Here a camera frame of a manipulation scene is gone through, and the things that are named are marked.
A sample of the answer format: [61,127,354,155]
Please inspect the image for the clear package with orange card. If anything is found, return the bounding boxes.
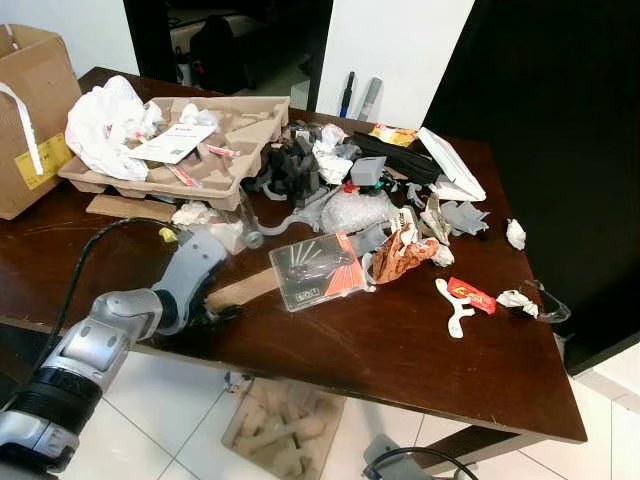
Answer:
[269,233,376,313]

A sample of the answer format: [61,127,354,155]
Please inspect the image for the brown cardboard strip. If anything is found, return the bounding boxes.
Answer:
[205,268,281,311]

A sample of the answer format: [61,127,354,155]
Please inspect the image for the small grey box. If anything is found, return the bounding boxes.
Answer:
[350,156,388,188]

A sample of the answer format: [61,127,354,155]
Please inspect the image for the grey curved plastic hook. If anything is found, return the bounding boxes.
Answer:
[240,195,331,249]

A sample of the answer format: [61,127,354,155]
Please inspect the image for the dark brown wooden table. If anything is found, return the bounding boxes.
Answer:
[0,67,589,444]

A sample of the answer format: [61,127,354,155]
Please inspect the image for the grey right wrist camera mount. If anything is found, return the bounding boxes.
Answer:
[362,433,421,480]

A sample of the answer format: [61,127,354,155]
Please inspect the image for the long black plastic item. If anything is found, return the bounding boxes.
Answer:
[350,132,441,186]

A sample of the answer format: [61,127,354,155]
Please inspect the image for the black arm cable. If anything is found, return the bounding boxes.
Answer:
[45,217,181,361]
[385,445,481,480]

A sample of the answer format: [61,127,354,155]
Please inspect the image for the crumpled black plastic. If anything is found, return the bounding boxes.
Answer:
[262,133,326,206]

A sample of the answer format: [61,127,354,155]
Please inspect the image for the brown cardboard box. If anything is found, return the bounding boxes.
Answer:
[0,24,83,221]

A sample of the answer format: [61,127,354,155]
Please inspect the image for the crumpled white tissue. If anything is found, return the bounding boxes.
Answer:
[180,103,219,129]
[312,124,359,185]

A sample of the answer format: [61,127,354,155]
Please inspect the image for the red snack wrapper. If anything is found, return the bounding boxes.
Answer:
[447,277,497,315]

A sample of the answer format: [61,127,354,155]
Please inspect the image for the white printed paper card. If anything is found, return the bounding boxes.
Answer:
[128,124,216,165]

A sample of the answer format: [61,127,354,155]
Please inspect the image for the white forked plastic part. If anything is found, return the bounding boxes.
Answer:
[436,278,477,339]

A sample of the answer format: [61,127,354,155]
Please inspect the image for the black backpack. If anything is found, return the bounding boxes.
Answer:
[190,15,251,96]

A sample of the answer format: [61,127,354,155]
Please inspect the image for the yellow snack wrapper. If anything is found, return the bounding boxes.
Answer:
[370,124,419,148]

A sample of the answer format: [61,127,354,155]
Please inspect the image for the black marker pen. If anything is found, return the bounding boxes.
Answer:
[340,70,356,119]

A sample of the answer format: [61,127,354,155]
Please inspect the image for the grey jagged plastic part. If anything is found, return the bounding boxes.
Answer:
[440,200,491,239]

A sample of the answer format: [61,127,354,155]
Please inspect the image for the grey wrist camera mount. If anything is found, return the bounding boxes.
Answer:
[153,228,229,336]
[362,433,421,480]

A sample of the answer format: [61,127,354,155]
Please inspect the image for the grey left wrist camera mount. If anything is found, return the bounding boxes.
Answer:
[153,228,229,336]

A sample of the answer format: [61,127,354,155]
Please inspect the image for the small crumpled white paper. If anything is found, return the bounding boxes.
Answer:
[497,289,539,319]
[506,219,527,251]
[430,243,456,268]

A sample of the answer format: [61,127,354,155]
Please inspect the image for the black cabinet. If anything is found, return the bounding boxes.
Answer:
[425,0,640,376]

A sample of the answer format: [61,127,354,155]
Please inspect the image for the clear bubble wrap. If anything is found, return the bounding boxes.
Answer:
[318,190,396,234]

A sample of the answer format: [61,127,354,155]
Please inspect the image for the beige moulded pulp tray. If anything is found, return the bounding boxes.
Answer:
[57,96,291,212]

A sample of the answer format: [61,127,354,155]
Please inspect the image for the flat white box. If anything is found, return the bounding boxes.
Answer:
[417,127,488,203]

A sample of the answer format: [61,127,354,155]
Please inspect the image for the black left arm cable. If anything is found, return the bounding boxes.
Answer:
[45,217,181,361]

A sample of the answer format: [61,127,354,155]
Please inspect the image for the grey marker pen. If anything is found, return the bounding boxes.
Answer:
[357,77,384,123]

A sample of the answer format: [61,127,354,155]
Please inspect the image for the white plastic bag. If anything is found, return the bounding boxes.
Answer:
[65,75,161,182]

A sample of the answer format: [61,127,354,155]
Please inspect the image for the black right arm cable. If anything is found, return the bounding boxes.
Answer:
[385,445,481,480]

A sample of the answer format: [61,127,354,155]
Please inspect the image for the clear plastic piece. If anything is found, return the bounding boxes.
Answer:
[520,280,571,324]

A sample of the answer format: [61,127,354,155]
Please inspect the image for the flat brown cardboard piece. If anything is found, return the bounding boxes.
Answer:
[85,193,179,222]

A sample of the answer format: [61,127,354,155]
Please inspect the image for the crumpled beige paper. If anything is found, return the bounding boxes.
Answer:
[420,195,451,246]

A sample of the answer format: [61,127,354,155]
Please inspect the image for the crumpled orange-brown wrapper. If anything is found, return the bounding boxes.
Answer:
[370,235,441,286]

